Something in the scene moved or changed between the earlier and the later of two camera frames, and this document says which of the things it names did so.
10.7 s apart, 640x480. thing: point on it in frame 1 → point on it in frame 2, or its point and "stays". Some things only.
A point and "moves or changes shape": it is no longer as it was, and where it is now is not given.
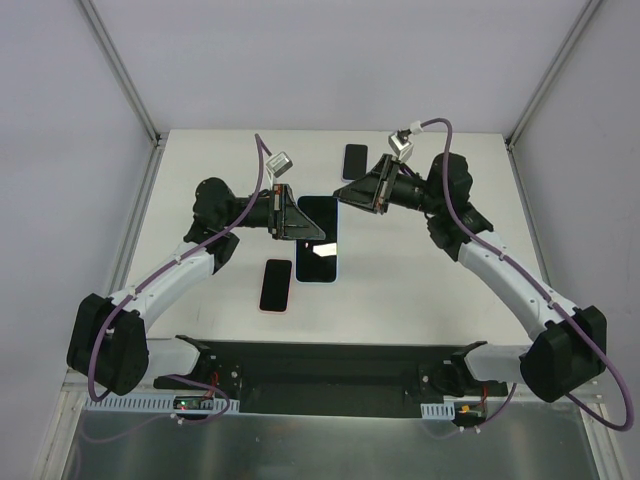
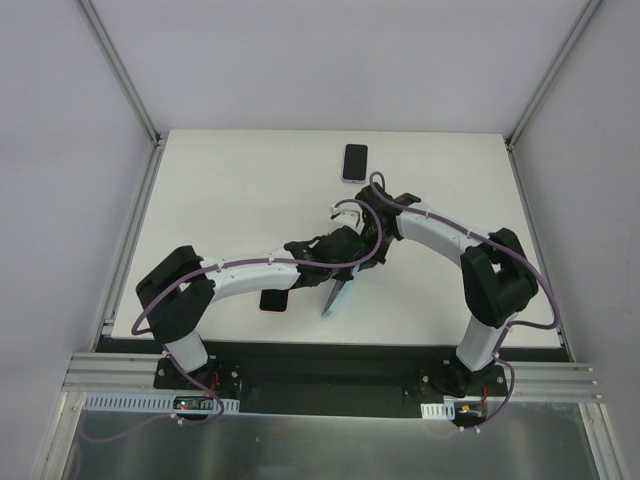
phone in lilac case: (354, 162) stays
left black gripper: (279, 211) → (347, 245)
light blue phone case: (317, 260) moves or changes shape
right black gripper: (385, 183) → (376, 248)
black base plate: (332, 377) stays
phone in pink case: (275, 290) stays
